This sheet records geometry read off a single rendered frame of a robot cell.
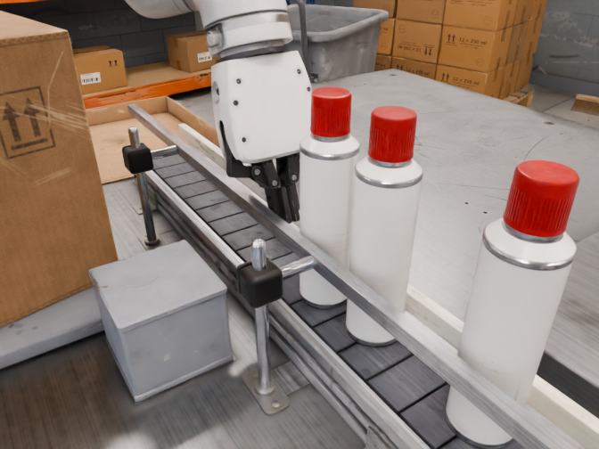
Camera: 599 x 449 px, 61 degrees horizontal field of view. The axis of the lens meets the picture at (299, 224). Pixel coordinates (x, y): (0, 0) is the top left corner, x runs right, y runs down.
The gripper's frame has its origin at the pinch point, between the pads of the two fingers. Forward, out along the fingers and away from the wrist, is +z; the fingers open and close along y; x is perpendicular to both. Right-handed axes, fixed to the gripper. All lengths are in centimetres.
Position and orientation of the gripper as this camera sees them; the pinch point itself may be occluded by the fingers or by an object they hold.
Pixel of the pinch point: (283, 203)
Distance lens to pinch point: 54.2
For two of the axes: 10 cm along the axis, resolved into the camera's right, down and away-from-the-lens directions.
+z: 1.9, 9.5, 2.3
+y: 8.3, -2.8, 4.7
